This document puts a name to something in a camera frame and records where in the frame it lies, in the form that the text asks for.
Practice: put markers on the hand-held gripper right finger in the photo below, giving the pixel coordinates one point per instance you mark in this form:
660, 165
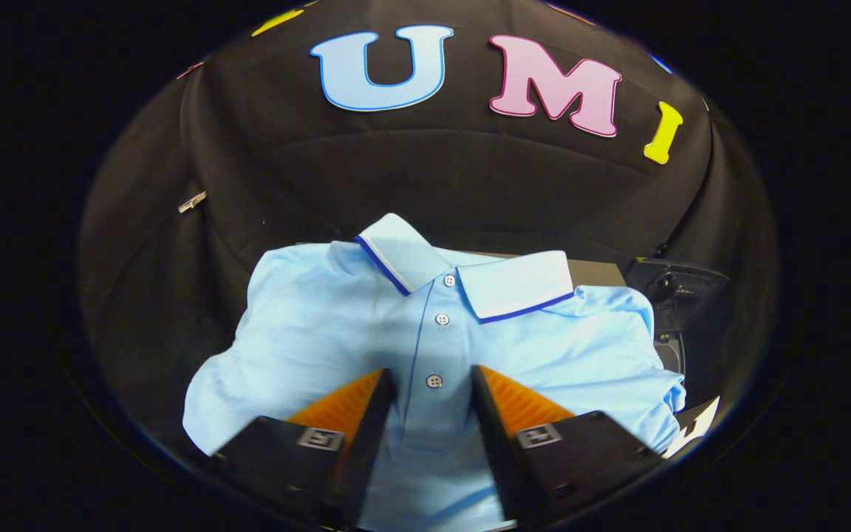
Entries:
496, 451

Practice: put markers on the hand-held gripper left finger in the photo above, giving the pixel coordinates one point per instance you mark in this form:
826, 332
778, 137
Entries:
366, 451

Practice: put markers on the light blue polo shirt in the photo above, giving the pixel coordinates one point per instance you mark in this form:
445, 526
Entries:
337, 332

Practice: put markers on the dark glass washing machine lid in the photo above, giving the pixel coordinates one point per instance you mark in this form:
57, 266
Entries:
680, 292

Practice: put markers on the wooden clothes peg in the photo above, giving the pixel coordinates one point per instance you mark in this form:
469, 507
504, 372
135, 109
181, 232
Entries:
189, 70

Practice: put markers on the grey cabinet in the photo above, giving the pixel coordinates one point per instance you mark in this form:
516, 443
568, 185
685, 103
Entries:
599, 273

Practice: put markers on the silver metal clip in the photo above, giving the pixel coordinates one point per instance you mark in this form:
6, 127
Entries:
191, 201

